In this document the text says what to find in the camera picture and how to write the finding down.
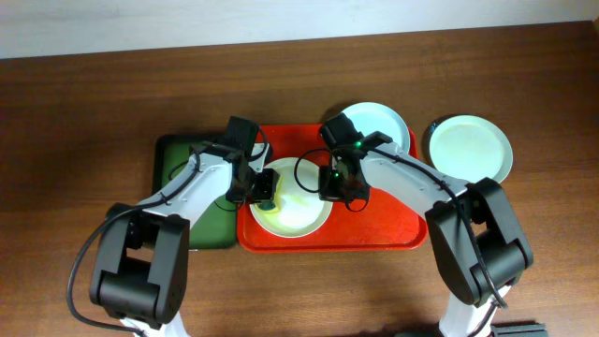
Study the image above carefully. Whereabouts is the green yellow sponge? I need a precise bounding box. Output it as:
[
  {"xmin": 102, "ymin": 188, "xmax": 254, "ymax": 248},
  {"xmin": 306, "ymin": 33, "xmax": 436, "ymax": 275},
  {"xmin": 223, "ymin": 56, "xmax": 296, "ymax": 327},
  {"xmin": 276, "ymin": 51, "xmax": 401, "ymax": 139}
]
[{"xmin": 256, "ymin": 174, "xmax": 282, "ymax": 212}]

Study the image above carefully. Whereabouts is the white plate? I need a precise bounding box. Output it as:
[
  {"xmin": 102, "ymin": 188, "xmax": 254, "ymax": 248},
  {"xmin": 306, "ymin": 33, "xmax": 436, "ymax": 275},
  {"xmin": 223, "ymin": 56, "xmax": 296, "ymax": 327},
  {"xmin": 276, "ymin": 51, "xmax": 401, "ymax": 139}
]
[{"xmin": 250, "ymin": 157, "xmax": 333, "ymax": 238}]

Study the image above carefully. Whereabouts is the pale green plate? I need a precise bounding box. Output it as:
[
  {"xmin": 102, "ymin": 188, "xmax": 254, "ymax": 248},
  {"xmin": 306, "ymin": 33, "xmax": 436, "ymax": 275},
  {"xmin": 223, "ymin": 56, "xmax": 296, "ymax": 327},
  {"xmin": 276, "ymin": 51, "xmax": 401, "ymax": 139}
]
[{"xmin": 426, "ymin": 115, "xmax": 514, "ymax": 183}]

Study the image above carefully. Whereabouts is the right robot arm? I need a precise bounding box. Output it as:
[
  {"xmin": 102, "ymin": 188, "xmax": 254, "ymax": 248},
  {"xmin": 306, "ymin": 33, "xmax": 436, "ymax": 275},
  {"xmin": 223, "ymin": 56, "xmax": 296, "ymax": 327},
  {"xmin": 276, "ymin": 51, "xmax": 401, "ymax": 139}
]
[{"xmin": 317, "ymin": 113, "xmax": 547, "ymax": 336}]

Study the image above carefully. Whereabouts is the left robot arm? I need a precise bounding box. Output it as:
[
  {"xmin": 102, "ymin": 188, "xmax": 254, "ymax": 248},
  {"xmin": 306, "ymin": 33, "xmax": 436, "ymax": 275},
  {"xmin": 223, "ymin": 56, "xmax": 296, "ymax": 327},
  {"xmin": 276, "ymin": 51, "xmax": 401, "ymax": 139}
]
[{"xmin": 89, "ymin": 117, "xmax": 277, "ymax": 336}]

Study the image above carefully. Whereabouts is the dark green tray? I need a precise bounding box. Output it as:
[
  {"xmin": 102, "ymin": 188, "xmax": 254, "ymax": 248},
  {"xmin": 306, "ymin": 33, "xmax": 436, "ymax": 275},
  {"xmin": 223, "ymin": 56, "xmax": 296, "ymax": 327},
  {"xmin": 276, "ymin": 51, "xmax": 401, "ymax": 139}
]
[{"xmin": 152, "ymin": 135, "xmax": 237, "ymax": 250}]

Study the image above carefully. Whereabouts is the red plastic tray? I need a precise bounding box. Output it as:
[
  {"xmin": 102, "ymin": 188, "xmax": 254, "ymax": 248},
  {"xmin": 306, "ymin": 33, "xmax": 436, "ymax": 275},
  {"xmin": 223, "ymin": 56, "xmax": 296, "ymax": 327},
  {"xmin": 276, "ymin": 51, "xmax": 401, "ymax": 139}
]
[{"xmin": 237, "ymin": 125, "xmax": 428, "ymax": 254}]

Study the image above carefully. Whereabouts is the light blue plate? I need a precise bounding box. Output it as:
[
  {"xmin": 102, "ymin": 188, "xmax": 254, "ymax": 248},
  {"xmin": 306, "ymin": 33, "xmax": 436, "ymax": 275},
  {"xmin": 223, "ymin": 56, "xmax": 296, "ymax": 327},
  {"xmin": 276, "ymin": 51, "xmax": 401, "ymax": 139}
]
[{"xmin": 342, "ymin": 102, "xmax": 411, "ymax": 153}]

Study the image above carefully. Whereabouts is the right black cable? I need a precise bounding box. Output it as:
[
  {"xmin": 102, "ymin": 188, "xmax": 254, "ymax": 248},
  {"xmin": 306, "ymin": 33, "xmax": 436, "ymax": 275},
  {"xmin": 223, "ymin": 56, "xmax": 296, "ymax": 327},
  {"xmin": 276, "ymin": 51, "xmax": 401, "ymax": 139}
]
[{"xmin": 293, "ymin": 147, "xmax": 509, "ymax": 337}]

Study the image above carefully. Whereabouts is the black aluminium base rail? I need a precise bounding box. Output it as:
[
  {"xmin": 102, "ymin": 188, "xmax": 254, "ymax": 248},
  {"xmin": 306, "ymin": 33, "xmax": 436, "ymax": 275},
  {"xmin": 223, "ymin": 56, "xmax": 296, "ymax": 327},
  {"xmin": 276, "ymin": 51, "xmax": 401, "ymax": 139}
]
[{"xmin": 490, "ymin": 323, "xmax": 548, "ymax": 337}]

